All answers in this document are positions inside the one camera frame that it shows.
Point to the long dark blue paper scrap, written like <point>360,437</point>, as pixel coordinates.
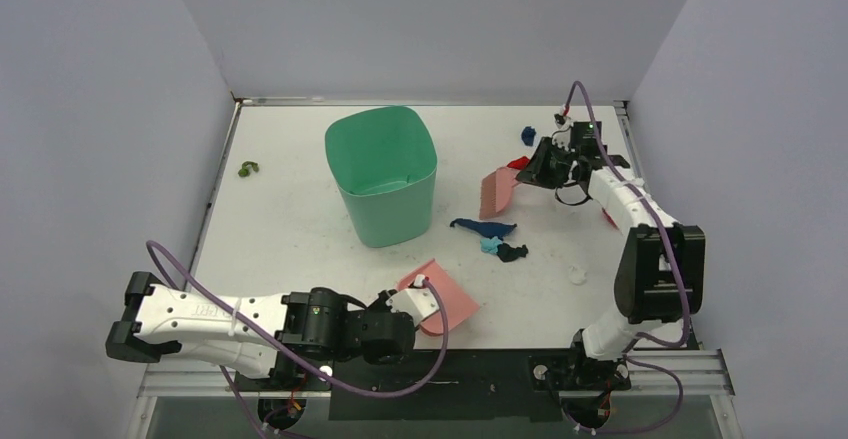
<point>486,229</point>

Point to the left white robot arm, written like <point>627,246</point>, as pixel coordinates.
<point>243,333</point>

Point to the pink hand brush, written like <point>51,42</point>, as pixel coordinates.
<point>496,192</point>

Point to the pink plastic dustpan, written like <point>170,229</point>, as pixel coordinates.
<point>460,306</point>

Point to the red paper scrap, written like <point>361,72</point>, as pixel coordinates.
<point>519,163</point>

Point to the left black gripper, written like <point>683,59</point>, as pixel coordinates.
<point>380,304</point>

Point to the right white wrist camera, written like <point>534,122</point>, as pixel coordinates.
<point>560,138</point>

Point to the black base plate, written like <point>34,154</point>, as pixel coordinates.
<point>471,384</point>

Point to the aluminium table edge rail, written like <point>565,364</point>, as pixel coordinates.
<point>328,101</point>

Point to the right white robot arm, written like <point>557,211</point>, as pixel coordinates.
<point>658,285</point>

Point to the small dark blue paper ball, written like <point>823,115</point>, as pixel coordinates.
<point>528,135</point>

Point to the green paper scrap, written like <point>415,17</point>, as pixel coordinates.
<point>248,168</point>

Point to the light blue paper scrap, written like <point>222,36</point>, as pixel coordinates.
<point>490,245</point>

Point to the green plastic bin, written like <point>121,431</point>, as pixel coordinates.
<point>384,163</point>

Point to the white paper scrap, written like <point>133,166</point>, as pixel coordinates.
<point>576,275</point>

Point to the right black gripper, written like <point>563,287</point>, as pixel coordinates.
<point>542,165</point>

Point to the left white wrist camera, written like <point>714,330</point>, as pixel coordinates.
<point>416,300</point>

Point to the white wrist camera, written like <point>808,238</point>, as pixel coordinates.
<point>416,300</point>
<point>560,138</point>

